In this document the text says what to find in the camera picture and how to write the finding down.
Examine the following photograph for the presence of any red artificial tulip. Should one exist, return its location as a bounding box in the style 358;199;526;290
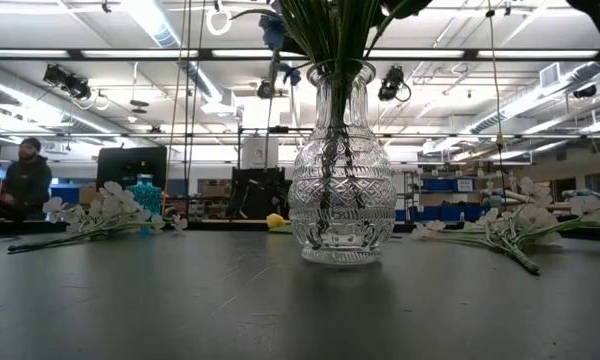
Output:
364;0;434;61

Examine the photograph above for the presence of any shelf with blue bins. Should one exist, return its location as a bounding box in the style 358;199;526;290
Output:
404;172;484;222

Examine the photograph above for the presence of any white artificial flower bunch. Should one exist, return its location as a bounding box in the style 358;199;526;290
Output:
410;176;600;276
7;180;189;255

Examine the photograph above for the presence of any large black monitor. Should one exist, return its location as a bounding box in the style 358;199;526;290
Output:
96;145;169;192

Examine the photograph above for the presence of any person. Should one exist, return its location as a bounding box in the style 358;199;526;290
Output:
0;136;55;222

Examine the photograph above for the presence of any blue glass vase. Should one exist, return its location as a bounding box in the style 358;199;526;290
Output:
126;173;164;237

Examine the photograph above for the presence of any clear cut-glass vase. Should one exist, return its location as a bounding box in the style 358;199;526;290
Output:
287;58;399;266

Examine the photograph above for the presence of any yellow artificial tulip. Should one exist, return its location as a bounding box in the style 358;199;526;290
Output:
265;213;294;235

